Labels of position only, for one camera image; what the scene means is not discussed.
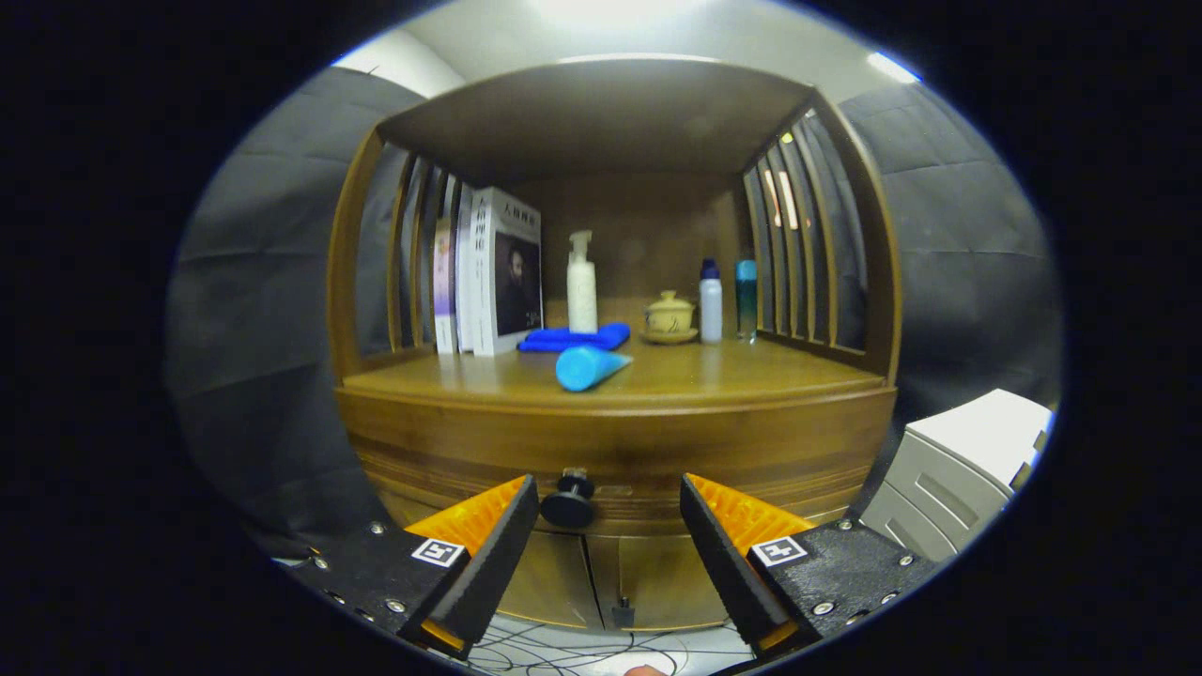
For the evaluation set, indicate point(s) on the large ceiling light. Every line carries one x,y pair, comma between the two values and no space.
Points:
620,9

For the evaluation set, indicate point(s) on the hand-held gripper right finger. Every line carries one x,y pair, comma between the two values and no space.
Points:
728,563

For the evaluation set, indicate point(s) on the white bottle blue cap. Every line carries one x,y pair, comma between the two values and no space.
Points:
711,310

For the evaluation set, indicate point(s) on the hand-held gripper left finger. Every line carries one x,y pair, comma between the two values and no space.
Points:
493,563

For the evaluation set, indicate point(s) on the purple spine book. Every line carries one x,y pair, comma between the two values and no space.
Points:
444,291

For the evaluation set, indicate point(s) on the teal bottle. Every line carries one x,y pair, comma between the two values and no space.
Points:
746,305

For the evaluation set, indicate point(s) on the wooden cabinet door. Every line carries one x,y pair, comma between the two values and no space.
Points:
554,582
667,577

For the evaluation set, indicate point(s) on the white pump bottle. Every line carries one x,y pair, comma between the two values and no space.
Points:
582,296

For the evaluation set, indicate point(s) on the yellow lidded teacup with saucer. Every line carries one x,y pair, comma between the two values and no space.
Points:
670,317

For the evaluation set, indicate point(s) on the grey filing cabinet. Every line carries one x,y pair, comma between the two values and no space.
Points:
948,479

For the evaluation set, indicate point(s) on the large white portrait book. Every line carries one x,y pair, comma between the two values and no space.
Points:
512,272

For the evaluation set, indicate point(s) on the blue white cosmetic tube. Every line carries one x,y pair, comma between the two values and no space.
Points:
587,368

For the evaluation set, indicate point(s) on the blue folded cloth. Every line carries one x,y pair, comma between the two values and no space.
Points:
563,340

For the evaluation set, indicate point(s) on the wooden countertop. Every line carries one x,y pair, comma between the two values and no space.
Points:
732,371

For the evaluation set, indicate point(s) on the wooden cabinet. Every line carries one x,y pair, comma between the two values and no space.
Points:
601,113

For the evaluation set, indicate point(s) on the black drawer knob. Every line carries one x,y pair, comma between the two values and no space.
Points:
566,507

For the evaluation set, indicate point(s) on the wooden drawer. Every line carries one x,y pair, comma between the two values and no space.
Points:
751,441

